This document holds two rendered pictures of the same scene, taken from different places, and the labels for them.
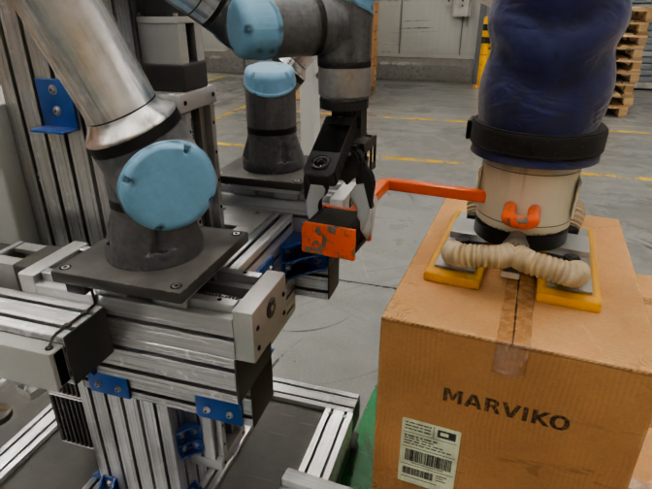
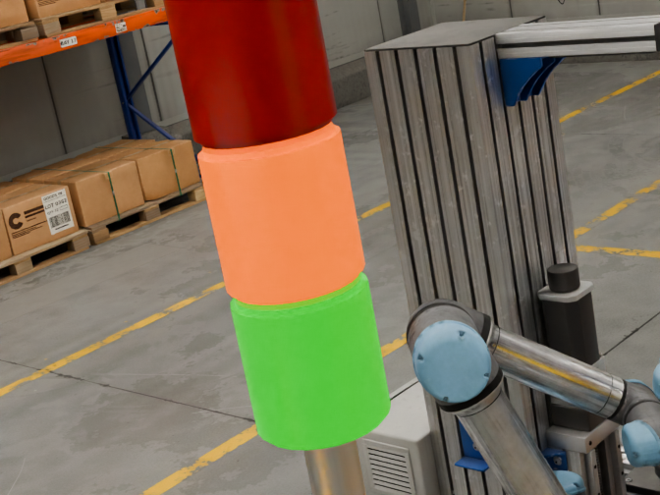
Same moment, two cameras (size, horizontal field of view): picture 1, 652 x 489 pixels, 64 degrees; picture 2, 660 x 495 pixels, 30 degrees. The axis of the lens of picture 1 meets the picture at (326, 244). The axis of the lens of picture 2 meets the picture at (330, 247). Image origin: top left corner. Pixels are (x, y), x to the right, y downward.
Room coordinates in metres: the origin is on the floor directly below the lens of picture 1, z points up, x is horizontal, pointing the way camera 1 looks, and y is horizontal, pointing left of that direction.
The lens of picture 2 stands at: (-1.11, -0.38, 2.35)
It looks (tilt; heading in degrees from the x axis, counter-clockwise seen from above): 17 degrees down; 28
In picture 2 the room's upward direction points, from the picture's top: 11 degrees counter-clockwise
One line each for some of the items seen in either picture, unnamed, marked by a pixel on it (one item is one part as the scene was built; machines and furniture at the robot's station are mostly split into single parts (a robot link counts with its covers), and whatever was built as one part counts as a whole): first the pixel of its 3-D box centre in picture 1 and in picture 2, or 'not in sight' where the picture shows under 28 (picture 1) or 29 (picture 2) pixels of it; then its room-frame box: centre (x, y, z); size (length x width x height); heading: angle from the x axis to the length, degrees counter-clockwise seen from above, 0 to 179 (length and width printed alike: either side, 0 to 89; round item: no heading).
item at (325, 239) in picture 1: (337, 231); not in sight; (0.75, -0.02, 1.08); 0.09 x 0.08 x 0.05; 67
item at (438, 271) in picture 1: (467, 237); not in sight; (0.96, -0.29, 0.97); 0.34 x 0.10 x 0.05; 157
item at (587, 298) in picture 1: (569, 253); not in sight; (0.89, -0.46, 0.97); 0.34 x 0.10 x 0.05; 157
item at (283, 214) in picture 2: not in sight; (282, 209); (-0.75, -0.17, 2.24); 0.05 x 0.05 x 0.05
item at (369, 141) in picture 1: (345, 138); not in sight; (0.78, -0.03, 1.22); 0.09 x 0.08 x 0.12; 157
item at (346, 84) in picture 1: (342, 82); not in sight; (0.77, -0.02, 1.30); 0.08 x 0.08 x 0.05
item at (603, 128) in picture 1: (534, 132); not in sight; (0.93, -0.37, 1.19); 0.23 x 0.23 x 0.04
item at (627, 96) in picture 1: (590, 58); not in sight; (7.61, -3.64, 0.65); 1.29 x 1.10 x 1.31; 163
